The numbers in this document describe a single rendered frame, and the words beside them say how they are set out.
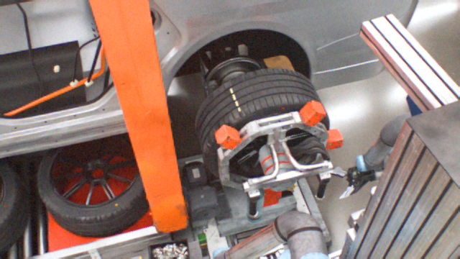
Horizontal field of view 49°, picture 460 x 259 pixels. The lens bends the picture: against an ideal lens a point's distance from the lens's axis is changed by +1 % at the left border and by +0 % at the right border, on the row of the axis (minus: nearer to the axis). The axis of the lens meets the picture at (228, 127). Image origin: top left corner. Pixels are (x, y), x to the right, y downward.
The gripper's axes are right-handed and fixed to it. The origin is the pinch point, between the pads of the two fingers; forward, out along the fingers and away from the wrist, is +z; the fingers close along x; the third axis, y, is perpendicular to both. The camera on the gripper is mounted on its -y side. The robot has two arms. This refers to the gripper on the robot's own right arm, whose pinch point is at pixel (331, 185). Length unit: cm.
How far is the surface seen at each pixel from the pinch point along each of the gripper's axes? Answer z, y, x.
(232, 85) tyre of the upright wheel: 35, 31, -48
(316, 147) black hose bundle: 6.4, 20.4, -10.8
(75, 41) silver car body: 109, -4, -138
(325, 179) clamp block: 5.6, 10.9, 1.3
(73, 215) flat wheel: 127, -33, -37
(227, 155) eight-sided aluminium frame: 46, 15, -21
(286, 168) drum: 19.8, 7.8, -10.8
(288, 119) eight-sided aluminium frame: 15.1, 25.8, -25.4
